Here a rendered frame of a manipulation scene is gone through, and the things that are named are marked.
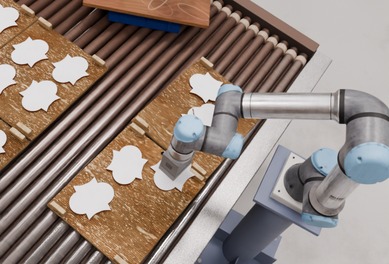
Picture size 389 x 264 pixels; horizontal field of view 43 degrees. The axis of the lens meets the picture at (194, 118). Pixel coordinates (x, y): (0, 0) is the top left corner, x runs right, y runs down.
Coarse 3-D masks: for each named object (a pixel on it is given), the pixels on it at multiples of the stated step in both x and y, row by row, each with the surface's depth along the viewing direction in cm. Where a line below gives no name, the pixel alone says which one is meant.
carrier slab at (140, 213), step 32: (128, 128) 176; (96, 160) 168; (64, 192) 160; (128, 192) 164; (160, 192) 166; (192, 192) 169; (96, 224) 157; (128, 224) 159; (160, 224) 161; (128, 256) 153
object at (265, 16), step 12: (228, 0) 219; (240, 0) 219; (252, 12) 216; (264, 12) 218; (264, 24) 217; (276, 24) 215; (288, 24) 217; (288, 36) 214; (300, 36) 214; (288, 48) 218; (300, 48) 214; (312, 48) 212
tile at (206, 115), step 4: (208, 108) 182; (196, 112) 180; (200, 112) 180; (204, 112) 181; (208, 112) 181; (212, 112) 181; (200, 116) 179; (204, 116) 180; (208, 116) 180; (204, 120) 179; (208, 120) 179; (204, 124) 178; (208, 124) 178
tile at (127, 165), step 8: (120, 152) 170; (128, 152) 170; (136, 152) 171; (112, 160) 168; (120, 160) 168; (128, 160) 169; (136, 160) 169; (144, 160) 170; (112, 168) 166; (120, 168) 167; (128, 168) 167; (136, 168) 168; (120, 176) 165; (128, 176) 166; (136, 176) 166; (120, 184) 165; (128, 184) 165
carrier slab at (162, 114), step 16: (176, 80) 191; (224, 80) 196; (160, 96) 186; (176, 96) 188; (192, 96) 189; (144, 112) 181; (160, 112) 182; (176, 112) 184; (160, 128) 179; (240, 128) 186; (160, 144) 176; (192, 160) 175; (208, 160) 176; (208, 176) 173
